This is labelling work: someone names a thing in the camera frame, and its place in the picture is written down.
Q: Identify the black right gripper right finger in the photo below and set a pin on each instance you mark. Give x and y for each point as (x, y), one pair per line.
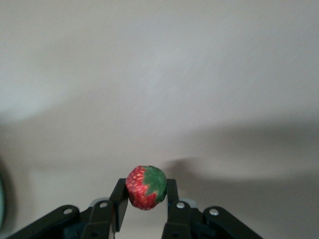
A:
(179, 221)

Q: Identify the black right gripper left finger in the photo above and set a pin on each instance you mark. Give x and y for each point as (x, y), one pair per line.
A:
(99, 221)

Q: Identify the brown table cloth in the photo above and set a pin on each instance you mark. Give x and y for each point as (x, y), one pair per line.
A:
(159, 74)

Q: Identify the red toy strawberry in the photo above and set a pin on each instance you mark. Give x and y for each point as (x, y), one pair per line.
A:
(139, 191)

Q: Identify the pale green round plate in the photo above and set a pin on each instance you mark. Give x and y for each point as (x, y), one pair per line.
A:
(1, 196)

